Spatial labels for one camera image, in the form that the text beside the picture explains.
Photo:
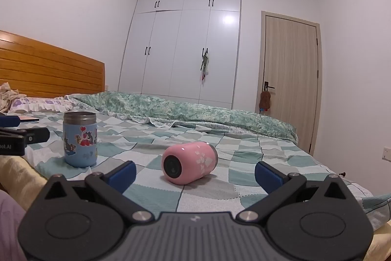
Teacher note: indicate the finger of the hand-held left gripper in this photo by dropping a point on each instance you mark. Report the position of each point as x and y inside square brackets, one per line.
[36, 135]
[9, 121]

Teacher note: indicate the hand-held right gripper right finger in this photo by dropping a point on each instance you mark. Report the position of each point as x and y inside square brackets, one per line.
[268, 177]

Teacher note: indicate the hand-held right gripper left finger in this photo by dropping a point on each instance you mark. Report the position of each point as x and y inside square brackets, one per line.
[122, 176]

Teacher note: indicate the pink cup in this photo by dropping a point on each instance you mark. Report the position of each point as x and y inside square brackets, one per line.
[186, 162]

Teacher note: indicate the blue cartoon print cup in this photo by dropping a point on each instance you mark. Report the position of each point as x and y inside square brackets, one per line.
[80, 141]

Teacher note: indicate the crumpled beige cloth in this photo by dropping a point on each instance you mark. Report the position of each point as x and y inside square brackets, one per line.
[7, 96]

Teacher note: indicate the yellow blanket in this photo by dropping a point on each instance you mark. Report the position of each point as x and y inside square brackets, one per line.
[15, 175]

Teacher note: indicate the purple floral pillow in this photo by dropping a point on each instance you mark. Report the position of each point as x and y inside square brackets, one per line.
[36, 104]

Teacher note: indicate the checkered bed sheet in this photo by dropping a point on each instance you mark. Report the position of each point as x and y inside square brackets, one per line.
[213, 196]

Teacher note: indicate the wooden headboard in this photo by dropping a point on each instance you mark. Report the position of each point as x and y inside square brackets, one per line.
[45, 68]

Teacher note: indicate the small dark object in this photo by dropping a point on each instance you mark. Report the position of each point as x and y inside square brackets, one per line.
[342, 174]

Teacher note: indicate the pink cloth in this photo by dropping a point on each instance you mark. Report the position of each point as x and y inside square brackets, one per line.
[9, 227]

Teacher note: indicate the green floral quilt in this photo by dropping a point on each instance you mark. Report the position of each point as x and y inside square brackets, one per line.
[183, 109]

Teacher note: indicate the wooden door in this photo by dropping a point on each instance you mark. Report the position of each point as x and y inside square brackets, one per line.
[290, 80]

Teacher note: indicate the hanging wardrobe trinket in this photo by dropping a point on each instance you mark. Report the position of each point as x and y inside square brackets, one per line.
[205, 66]

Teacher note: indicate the white wardrobe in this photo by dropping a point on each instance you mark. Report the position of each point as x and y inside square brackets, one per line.
[180, 50]

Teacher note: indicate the white wall socket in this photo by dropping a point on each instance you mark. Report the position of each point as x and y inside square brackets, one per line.
[387, 154]

